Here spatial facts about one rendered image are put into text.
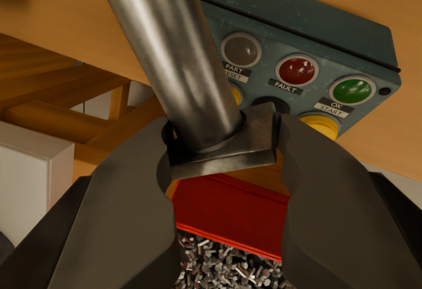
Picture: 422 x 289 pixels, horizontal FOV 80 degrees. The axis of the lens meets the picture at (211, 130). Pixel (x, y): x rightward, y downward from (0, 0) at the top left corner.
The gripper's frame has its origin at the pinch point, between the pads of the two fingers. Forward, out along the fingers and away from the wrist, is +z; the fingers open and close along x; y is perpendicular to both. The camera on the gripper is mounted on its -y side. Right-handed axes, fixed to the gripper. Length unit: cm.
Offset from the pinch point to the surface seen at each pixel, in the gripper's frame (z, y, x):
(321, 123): 4.5, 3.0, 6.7
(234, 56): 4.9, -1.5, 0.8
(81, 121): 27.9, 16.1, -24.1
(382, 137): 7.3, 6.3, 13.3
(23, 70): 74, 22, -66
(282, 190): 15.2, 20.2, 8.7
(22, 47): 72, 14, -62
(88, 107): 98, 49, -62
